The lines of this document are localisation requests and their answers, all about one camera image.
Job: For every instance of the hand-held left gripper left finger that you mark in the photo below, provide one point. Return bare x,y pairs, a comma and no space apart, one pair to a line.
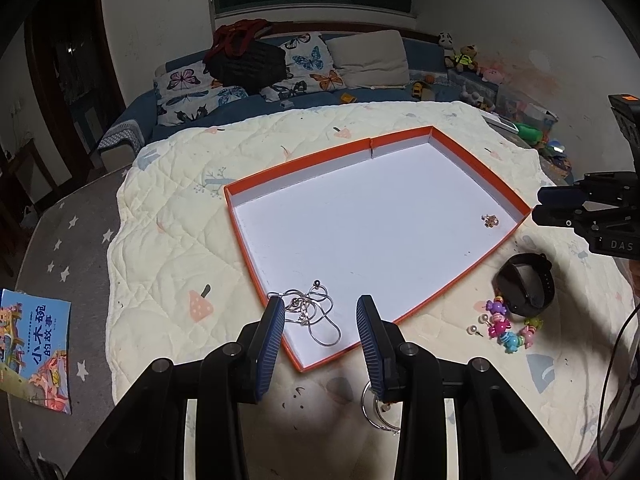
269,347

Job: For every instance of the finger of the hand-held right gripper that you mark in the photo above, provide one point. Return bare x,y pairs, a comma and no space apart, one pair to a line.
555,217
560,195

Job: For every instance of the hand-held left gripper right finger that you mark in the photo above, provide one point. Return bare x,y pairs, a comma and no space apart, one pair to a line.
369,347

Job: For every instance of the black smart watch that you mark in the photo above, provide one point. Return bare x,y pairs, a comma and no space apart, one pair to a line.
544,285

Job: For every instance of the orange cardboard tray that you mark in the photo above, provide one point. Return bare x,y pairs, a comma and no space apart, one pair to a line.
370,230

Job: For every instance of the green toy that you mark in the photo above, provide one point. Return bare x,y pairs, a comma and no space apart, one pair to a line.
530,132

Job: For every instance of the clear storage box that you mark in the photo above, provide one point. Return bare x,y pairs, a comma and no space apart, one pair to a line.
525,110

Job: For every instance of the pink plush toy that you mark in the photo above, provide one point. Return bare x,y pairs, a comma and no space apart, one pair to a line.
492,75

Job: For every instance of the cream quilted blanket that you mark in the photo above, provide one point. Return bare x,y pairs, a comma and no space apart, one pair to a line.
175,240

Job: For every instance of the bear plush yellow vest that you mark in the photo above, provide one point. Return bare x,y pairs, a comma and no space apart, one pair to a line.
465,57

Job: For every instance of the yellow toy vehicle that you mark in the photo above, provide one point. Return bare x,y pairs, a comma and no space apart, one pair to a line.
421,91

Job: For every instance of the panda plush toy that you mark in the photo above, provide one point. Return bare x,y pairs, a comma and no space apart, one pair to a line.
446,40

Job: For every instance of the grey star mat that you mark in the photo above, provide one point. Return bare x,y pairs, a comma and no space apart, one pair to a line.
65,240

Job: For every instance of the grey pillow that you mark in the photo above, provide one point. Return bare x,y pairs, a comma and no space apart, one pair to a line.
370,60

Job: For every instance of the children's picture book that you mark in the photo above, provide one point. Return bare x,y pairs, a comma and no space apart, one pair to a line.
35,350

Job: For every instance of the grey knitted throw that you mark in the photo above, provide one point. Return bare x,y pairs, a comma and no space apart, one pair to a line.
120,135

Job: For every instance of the butterfly print pillow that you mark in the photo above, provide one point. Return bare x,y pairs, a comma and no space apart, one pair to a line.
312,67
185,95

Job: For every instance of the black quilted bag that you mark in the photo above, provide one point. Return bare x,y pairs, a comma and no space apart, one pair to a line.
250,67

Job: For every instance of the red cloth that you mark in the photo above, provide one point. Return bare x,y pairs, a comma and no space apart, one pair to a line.
237,35

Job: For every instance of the dark wooden door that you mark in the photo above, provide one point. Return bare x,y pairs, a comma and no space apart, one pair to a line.
65,70

